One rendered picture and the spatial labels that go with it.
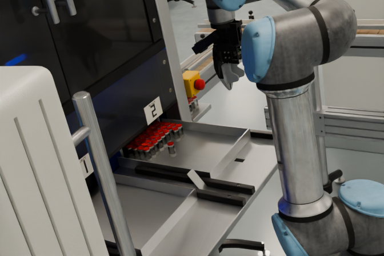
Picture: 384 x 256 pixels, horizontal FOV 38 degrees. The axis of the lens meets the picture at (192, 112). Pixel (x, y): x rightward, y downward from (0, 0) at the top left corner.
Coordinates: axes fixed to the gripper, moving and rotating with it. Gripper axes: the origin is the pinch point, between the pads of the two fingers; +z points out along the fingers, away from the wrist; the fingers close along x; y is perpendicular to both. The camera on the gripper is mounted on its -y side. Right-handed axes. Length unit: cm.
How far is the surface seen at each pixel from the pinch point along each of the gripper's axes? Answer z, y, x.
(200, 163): 21.3, -7.3, -11.1
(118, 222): -16, 28, -81
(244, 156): 21.5, 4.3, -4.0
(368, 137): 64, 13, 87
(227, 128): 18.5, -6.9, 6.3
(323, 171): 86, -10, 88
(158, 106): 7.0, -24.5, -4.1
